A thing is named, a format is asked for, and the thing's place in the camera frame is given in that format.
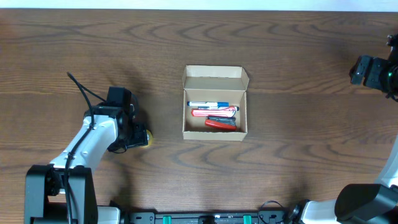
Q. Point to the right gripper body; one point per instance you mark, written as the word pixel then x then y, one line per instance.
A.
pixel 360 70

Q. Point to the red handled pliers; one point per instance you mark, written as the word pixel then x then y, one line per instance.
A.
pixel 228 124

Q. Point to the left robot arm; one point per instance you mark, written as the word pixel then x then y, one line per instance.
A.
pixel 63 190

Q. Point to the yellow tape roll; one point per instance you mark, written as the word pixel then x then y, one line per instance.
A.
pixel 150 138

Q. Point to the blue marker pen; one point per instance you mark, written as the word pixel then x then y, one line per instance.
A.
pixel 208 104

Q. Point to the open cardboard box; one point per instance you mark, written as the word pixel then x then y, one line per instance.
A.
pixel 216 84

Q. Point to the black white marker pen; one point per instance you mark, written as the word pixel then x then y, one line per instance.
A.
pixel 234 108

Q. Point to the red utility knife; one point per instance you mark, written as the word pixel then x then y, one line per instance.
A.
pixel 217 113

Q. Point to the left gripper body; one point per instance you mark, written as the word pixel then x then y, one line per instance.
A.
pixel 138 137

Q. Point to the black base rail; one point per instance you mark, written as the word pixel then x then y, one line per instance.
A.
pixel 274 216

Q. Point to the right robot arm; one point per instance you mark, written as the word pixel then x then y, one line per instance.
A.
pixel 363 203

